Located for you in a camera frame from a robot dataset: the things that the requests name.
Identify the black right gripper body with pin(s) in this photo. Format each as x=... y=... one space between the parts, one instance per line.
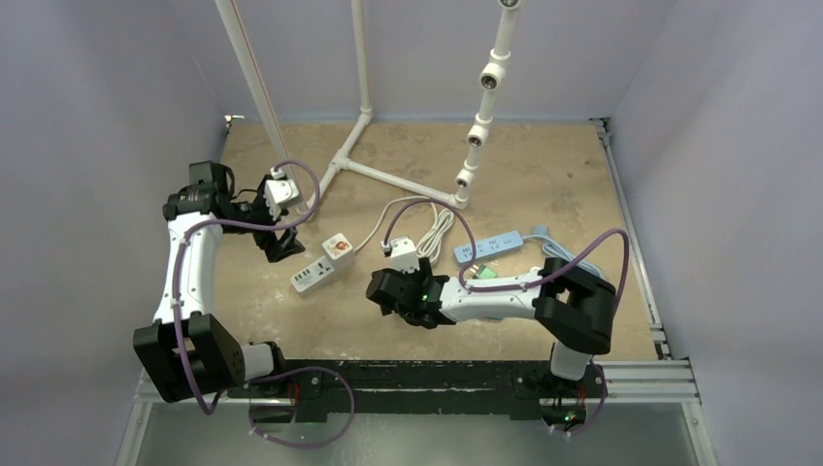
x=399 y=286

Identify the white USB power strip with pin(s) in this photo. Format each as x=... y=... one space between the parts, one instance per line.
x=317 y=274

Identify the light blue power strip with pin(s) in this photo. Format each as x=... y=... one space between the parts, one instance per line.
x=489 y=247

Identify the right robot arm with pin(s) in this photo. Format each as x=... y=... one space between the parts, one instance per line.
x=575 y=306

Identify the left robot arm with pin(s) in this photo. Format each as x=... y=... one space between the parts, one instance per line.
x=186 y=352

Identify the green plug adapter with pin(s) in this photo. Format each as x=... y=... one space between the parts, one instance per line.
x=478 y=272

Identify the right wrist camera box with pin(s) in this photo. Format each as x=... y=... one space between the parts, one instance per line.
x=402 y=254

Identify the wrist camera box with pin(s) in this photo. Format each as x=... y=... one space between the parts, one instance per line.
x=280 y=195
x=402 y=254

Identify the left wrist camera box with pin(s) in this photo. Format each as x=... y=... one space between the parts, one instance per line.
x=280 y=195

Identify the white PVC pipe frame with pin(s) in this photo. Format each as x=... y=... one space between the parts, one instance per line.
x=490 y=79

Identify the aluminium rail right table edge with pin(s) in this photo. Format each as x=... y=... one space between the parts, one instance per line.
x=657 y=330

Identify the aluminium front rail frame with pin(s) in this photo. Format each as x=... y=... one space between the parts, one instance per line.
x=651 y=416

